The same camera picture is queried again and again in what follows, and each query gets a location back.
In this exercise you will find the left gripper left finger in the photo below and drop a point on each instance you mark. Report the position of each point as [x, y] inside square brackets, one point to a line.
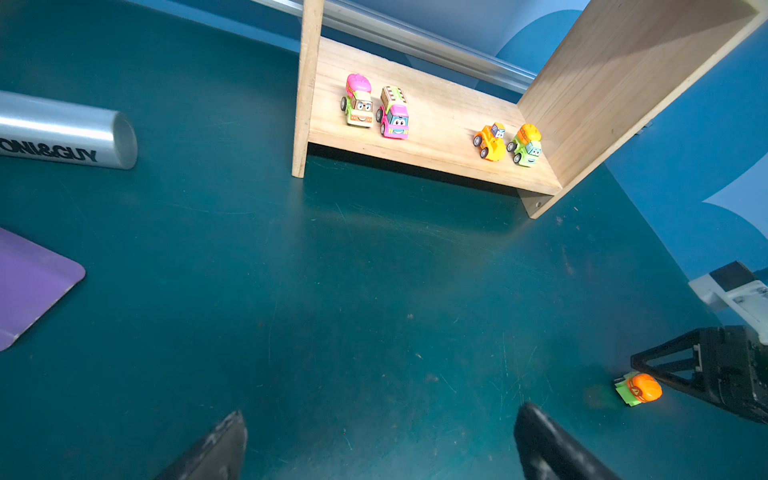
[219, 454]

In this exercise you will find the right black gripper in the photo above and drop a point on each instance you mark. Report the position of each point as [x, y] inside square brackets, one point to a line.
[725, 366]

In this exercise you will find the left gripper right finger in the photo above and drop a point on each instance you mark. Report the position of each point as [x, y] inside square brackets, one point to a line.
[547, 451]

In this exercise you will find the green orange toy truck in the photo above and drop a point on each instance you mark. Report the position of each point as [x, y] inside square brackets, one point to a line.
[636, 388]

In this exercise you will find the orange green toy car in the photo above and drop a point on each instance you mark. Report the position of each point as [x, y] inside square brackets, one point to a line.
[526, 147]

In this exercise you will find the pink striped toy truck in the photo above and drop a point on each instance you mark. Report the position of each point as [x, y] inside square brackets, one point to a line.
[393, 115]

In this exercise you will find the pink green toy truck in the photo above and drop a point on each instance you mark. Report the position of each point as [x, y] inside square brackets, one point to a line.
[357, 104]

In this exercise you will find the wooden two-tier shelf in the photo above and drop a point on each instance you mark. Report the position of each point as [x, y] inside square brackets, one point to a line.
[620, 65]

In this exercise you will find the purple pink toy shovel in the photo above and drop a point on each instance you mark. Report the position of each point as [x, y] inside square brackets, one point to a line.
[33, 279]

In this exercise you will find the silver spray bottle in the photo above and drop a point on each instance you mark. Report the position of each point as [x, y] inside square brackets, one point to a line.
[50, 130]

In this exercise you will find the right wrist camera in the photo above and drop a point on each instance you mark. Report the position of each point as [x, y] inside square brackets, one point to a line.
[737, 288]

